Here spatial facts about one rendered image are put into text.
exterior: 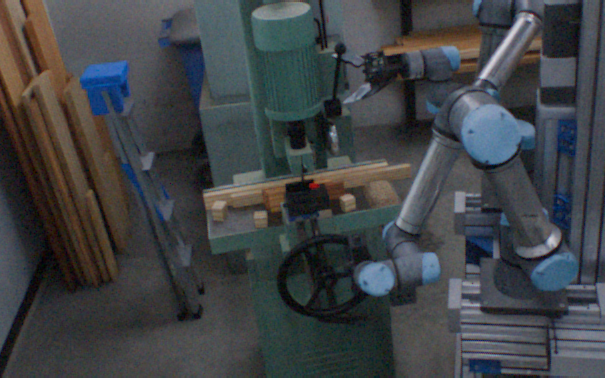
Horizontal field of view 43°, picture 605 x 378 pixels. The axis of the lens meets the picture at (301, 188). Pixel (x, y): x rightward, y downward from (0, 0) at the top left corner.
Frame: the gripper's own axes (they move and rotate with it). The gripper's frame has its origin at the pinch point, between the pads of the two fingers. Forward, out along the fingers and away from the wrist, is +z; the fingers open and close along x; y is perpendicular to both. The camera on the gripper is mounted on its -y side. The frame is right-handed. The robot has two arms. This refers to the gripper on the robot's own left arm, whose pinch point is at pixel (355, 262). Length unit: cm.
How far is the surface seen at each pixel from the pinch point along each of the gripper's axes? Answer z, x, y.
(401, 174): 32.4, 24.1, -22.2
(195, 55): 190, -39, -105
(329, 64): 31, 7, -61
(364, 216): 20.8, 8.0, -11.4
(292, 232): 10.1, -15.2, -10.9
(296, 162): 22.4, -9.5, -31.4
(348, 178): 31.4, 6.7, -24.0
